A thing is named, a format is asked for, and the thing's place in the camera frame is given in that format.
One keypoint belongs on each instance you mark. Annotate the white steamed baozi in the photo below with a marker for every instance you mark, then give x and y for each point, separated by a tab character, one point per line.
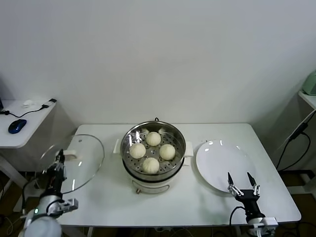
137	151
150	165
167	151
153	138

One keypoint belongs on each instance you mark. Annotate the white round plate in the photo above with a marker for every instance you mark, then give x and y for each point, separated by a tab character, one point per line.
217	163

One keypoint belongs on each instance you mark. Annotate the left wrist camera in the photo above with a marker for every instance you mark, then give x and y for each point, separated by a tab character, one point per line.
65	205

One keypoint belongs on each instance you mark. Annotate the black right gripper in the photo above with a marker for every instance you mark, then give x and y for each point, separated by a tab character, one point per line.
249	200

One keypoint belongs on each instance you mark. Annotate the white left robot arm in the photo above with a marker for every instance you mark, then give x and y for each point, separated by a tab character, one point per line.
42	225

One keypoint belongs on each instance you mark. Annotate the blue computer mouse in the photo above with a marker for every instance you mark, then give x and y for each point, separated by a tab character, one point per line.
16	126

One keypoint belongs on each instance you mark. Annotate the small white crumpled object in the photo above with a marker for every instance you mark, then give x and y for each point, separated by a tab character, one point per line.
27	103

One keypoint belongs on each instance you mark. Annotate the perforated steel steamer basket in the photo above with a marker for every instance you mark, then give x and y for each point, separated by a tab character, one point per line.
177	138

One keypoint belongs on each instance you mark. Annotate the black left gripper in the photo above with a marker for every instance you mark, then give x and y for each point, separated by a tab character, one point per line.
56	180

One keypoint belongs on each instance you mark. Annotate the pale green appliance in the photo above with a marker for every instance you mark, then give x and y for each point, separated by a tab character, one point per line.
310	84

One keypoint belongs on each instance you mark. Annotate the white side desk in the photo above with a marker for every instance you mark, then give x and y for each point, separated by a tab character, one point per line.
22	140

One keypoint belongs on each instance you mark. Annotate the steel steamer pot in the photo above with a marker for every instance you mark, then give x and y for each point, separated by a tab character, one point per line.
150	184

